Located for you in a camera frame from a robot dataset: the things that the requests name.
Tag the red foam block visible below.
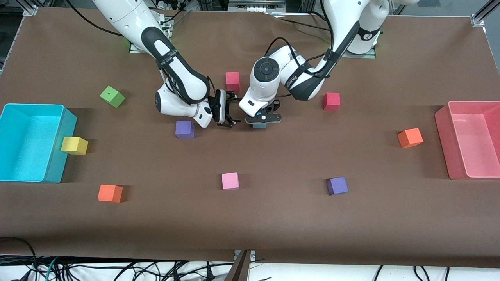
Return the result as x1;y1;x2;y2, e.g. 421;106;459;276
225;71;240;91
323;92;341;112

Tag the purple foam block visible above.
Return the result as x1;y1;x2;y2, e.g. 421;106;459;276
327;177;349;196
175;120;195;140

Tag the pink foam block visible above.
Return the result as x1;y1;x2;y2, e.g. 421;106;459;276
221;172;240;191

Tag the green foam block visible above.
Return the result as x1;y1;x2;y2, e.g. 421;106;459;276
100;86;126;108

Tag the grey device box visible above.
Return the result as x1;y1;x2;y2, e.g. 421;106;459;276
228;0;286;12

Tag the brown table cover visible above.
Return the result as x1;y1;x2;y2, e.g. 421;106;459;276
0;7;500;270

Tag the orange foam block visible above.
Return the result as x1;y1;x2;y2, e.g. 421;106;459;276
398;128;424;149
98;184;123;203

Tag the yellow foam block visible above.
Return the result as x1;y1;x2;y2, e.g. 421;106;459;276
61;137;89;155

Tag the grey metal bar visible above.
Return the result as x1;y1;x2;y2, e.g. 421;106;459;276
225;250;256;281

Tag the cyan plastic bin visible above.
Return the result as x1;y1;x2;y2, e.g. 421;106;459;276
0;103;77;184

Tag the pink plastic bin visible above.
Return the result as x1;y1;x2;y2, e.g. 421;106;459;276
434;101;500;180

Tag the black table cable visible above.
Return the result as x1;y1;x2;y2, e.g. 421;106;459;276
270;12;334;32
160;6;192;28

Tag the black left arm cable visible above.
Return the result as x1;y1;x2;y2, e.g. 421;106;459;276
266;0;338;78

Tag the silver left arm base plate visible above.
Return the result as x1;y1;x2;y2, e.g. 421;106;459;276
344;48;377;59

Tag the aluminium frame profile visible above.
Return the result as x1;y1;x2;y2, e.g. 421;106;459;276
21;0;39;17
471;0;500;27

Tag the teal floor cable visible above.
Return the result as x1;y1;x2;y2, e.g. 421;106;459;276
44;256;60;281

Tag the black looped floor cable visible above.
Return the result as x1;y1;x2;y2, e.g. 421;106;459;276
0;237;38;281

